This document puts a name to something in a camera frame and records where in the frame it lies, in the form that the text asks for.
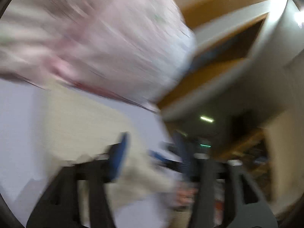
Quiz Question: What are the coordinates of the beige knitted garment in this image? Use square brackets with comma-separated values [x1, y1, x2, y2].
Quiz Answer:
[47, 83, 194, 210]

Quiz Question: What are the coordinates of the person's right hand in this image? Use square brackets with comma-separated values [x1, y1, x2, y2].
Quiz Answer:
[176, 187, 197, 208]

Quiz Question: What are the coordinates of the pink patterned pillow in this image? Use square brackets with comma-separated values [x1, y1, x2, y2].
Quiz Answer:
[1, 0, 196, 106]

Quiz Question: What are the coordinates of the wooden wall shelf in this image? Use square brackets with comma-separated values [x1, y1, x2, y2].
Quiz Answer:
[156, 0, 273, 110]

